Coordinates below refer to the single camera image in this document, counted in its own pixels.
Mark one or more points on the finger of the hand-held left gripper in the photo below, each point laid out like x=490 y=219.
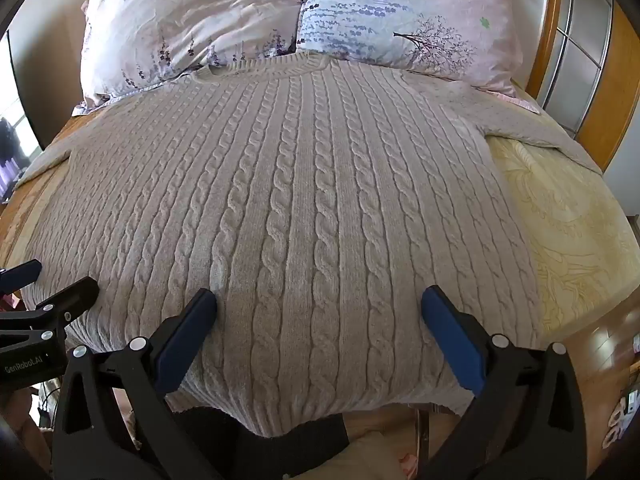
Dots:
x=70 y=297
x=20 y=275

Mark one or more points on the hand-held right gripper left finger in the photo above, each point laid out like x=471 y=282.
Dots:
x=187 y=335

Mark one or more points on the pink slippers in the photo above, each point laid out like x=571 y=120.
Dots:
x=622 y=417

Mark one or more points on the yellow patterned blanket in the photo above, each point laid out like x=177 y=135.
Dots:
x=565 y=220

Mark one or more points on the light blue tree-print pillow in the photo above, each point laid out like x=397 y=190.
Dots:
x=410 y=15

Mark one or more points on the dark cloth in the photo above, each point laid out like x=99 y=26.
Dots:
x=300 y=445

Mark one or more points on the pink floral pillow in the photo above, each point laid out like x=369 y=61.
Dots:
x=190 y=25

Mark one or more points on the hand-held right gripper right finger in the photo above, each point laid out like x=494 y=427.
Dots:
x=452 y=340

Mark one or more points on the wooden headboard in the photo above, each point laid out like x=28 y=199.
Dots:
x=547 y=25

